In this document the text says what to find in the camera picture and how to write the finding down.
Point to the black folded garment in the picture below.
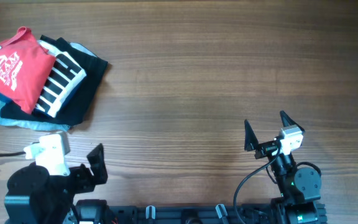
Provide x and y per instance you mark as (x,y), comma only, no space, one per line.
(75,110)

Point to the dark blue folded garment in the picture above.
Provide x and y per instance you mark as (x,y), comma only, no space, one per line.
(5,99)

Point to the white folded shirt black letters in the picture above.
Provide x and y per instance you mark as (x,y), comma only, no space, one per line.
(65,75)

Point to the light blue folded garment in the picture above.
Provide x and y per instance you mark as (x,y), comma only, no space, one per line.
(40,125)

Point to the red printed t-shirt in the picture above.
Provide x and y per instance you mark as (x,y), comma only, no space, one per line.
(24,68)

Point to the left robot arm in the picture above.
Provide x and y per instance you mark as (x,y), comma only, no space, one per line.
(35,196)

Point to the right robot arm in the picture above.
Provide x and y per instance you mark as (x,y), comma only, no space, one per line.
(299,183)

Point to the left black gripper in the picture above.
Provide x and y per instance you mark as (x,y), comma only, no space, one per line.
(84,173)

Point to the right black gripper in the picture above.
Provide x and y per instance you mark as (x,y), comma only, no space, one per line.
(268,149)

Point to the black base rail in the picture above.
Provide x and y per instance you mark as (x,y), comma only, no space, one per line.
(185,214)

